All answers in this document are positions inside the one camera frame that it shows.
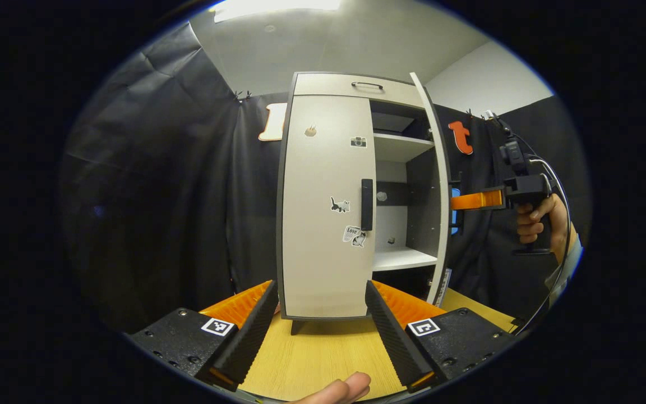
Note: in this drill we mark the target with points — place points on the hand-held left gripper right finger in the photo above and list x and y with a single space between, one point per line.
393 342

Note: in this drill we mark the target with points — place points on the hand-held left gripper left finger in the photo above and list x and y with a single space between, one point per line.
250 336

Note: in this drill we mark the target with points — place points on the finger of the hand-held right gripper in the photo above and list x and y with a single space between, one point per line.
477 200

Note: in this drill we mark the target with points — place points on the double-door shoe cabinet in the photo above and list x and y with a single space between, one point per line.
398 147

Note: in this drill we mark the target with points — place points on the cabinet door with camera sticker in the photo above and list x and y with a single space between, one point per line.
317 224

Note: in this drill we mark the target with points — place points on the black backdrop cloth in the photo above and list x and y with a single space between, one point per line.
160 196

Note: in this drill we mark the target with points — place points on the ceiling light panel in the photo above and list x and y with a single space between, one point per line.
278 8

